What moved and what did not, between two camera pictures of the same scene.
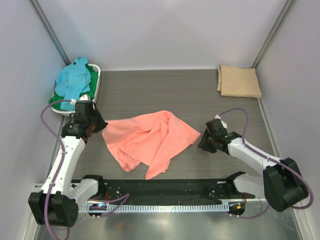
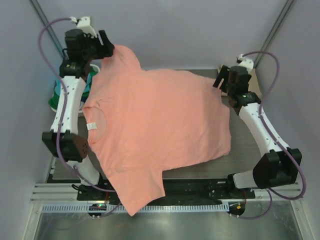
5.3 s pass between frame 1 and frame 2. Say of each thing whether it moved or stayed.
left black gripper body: moved
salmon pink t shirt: moved
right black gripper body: moved
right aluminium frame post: stayed
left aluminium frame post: stayed
